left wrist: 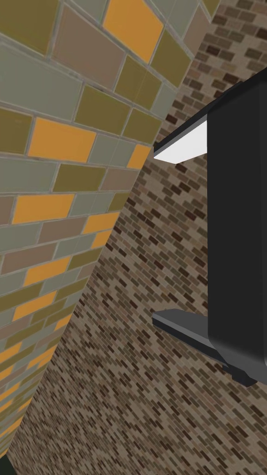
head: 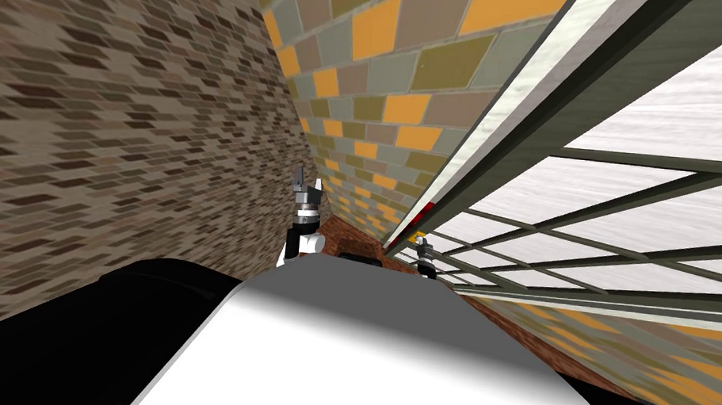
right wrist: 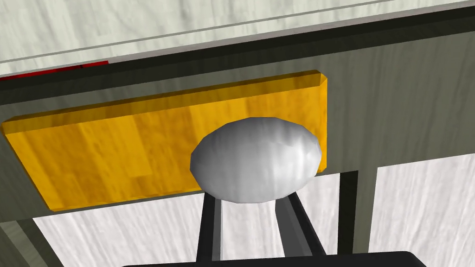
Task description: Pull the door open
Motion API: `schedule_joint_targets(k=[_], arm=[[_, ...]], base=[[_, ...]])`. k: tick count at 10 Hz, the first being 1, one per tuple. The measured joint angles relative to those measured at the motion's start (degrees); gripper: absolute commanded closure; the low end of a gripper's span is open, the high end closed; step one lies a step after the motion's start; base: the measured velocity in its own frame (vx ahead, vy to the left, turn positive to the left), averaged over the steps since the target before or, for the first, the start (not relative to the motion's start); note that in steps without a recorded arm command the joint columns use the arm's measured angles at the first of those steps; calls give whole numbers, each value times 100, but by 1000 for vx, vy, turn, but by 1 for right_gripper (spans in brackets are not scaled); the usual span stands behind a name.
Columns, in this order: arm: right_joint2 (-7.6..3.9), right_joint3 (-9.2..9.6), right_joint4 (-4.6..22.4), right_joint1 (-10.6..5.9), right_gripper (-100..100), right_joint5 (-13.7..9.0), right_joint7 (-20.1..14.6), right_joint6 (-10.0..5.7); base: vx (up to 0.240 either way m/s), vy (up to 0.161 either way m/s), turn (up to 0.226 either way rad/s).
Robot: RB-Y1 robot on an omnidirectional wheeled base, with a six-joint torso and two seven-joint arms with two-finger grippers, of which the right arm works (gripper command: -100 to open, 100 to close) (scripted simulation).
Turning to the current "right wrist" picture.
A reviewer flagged yellow wooden drawer front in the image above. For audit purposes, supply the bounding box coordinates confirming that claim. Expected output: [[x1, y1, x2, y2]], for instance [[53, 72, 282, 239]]
[[1, 69, 328, 213]]

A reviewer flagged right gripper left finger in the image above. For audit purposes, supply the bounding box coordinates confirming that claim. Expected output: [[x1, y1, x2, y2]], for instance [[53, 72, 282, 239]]
[[195, 191, 223, 262]]

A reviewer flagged silver round knob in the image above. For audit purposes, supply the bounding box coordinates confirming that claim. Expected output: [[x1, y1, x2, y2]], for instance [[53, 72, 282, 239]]
[[189, 116, 323, 204]]

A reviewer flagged grey-green desk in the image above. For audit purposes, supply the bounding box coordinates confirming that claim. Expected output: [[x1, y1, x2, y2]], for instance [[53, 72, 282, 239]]
[[0, 5, 475, 267]]

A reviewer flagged red flat strip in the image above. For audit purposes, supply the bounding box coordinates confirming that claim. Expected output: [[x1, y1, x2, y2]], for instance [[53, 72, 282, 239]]
[[0, 60, 109, 81]]

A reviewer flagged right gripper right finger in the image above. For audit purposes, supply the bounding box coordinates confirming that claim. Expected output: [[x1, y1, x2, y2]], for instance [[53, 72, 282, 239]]
[[274, 192, 327, 258]]

